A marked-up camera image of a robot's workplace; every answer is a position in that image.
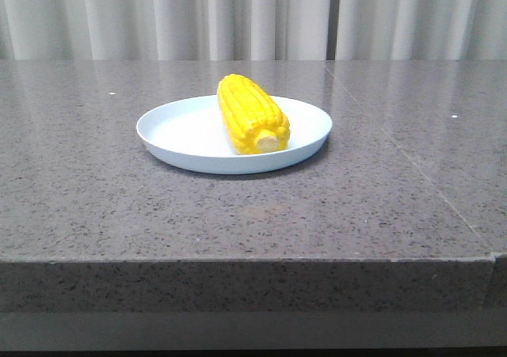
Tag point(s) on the yellow corn cob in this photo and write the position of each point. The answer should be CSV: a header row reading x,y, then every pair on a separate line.
x,y
254,122

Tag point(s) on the white pleated curtain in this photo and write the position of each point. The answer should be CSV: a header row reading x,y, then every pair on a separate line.
x,y
253,29

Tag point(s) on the light blue round plate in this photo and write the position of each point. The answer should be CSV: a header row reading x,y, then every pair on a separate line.
x,y
189,134

